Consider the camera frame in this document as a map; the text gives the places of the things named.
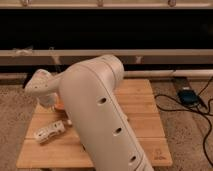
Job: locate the wooden board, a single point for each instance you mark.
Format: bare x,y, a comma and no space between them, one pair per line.
136,99

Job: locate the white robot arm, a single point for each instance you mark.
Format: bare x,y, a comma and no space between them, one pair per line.
87,89

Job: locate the white metal rail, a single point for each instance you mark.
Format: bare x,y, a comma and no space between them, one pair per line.
138,56

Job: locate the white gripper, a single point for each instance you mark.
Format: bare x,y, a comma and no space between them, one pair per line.
48,100

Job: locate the orange ceramic bowl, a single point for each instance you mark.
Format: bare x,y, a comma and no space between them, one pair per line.
59,105

